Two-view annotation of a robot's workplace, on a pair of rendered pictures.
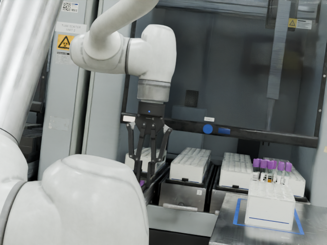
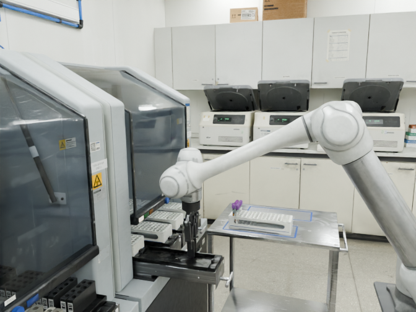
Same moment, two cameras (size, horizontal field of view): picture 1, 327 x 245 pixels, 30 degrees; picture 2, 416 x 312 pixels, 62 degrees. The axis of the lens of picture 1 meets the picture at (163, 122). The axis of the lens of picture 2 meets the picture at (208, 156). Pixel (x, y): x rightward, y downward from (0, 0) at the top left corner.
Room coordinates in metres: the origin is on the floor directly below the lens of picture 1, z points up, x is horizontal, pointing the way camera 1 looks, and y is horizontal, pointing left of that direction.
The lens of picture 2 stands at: (1.39, 1.34, 1.47)
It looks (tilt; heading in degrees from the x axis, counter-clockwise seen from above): 10 degrees down; 280
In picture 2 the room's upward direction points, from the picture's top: 1 degrees counter-clockwise
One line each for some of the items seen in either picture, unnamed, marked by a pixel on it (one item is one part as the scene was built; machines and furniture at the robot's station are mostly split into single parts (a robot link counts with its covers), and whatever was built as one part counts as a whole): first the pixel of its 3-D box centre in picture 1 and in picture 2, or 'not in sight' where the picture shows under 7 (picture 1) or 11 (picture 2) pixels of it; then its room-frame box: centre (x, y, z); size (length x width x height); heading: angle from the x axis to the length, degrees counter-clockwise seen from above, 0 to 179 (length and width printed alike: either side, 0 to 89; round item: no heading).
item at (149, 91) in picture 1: (153, 92); (190, 193); (1.70, 0.04, 1.07); 0.09 x 0.09 x 0.06
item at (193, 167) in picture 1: (189, 169); (138, 231); (1.98, -0.10, 0.83); 0.30 x 0.10 x 0.06; 174
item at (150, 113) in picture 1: (150, 118); (190, 210); (1.70, 0.04, 1.00); 0.08 x 0.07 x 0.09; 84
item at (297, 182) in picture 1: (283, 182); (164, 210); (1.95, -0.41, 0.83); 0.30 x 0.10 x 0.06; 174
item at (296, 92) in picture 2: not in sight; (283, 112); (1.25, -2.49, 1.24); 0.62 x 0.56 x 0.69; 84
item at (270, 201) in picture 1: (268, 201); (260, 221); (1.43, -0.27, 0.85); 0.30 x 0.10 x 0.06; 171
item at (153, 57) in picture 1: (153, 52); (189, 168); (1.70, 0.05, 1.18); 0.13 x 0.11 x 0.16; 85
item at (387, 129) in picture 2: not in sight; (369, 113); (0.40, -2.39, 1.25); 0.62 x 0.56 x 0.69; 83
